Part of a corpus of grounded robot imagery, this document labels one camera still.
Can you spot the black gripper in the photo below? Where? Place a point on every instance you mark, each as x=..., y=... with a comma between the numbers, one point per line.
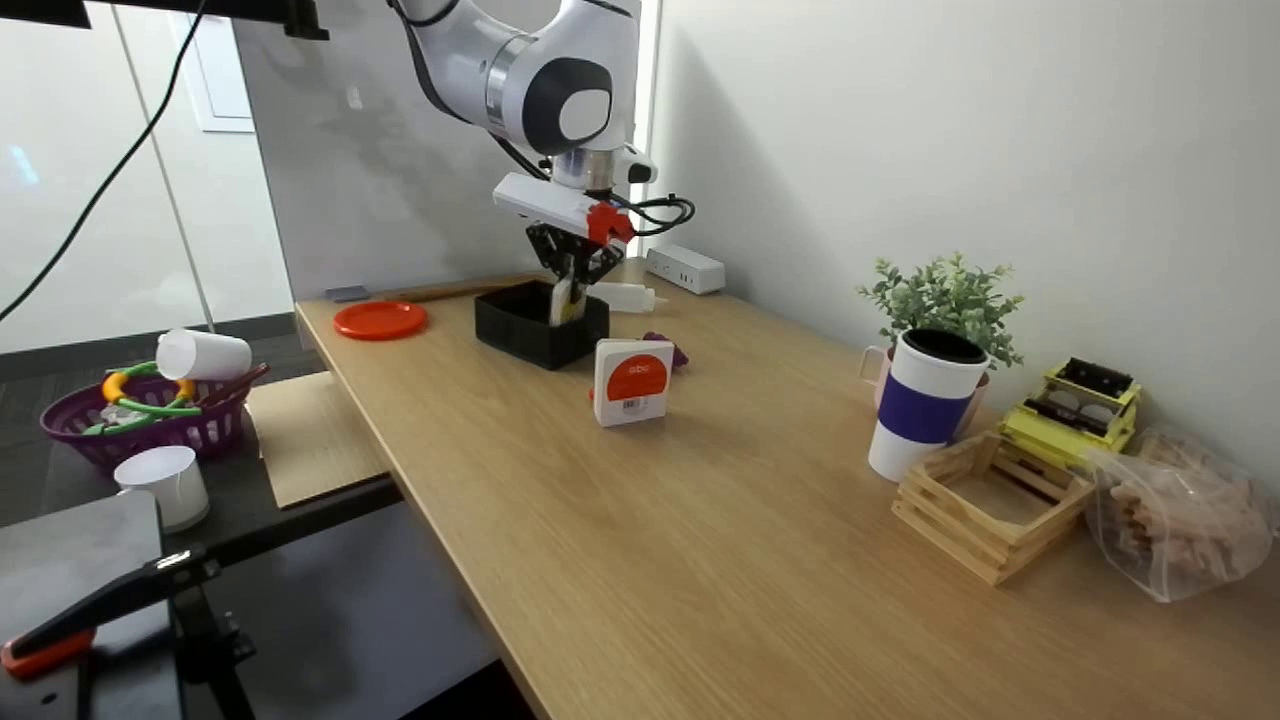
x=563, y=249

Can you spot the small book with yellow picture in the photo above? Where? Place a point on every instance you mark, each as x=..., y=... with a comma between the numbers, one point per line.
x=567, y=309

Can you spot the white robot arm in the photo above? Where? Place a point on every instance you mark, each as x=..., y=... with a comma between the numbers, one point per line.
x=532, y=66

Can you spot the white rectangular box with ports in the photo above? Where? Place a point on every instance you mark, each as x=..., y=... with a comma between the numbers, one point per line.
x=687, y=270

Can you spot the orange round plate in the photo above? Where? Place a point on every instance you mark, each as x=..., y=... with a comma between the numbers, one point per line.
x=383, y=323

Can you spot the brown cardboard sheet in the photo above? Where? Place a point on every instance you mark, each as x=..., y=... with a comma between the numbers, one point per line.
x=321, y=434

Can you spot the white cup with purple band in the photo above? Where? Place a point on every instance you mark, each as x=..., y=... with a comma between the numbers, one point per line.
x=923, y=406

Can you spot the green plant in pink pot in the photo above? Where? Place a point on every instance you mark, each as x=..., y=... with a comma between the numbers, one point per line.
x=947, y=303

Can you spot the black clamp bar with stand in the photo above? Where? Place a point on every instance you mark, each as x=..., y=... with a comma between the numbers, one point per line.
x=265, y=533

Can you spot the purple plastic basket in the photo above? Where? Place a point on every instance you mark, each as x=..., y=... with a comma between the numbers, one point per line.
x=147, y=438

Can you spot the wooden slatted tray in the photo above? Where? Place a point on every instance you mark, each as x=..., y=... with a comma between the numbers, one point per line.
x=993, y=514

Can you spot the black side table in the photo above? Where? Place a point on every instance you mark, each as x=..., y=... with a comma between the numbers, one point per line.
x=42, y=466

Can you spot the grey flat panel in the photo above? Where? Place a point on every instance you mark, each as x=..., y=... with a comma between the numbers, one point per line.
x=65, y=563

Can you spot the clear container of wooden blocks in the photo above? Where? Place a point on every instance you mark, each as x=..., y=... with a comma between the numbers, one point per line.
x=1183, y=521

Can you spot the red camera mount bracket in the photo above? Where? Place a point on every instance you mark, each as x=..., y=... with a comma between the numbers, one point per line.
x=608, y=227

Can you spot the black overhead mount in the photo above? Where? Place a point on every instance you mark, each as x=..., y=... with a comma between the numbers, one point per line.
x=202, y=10

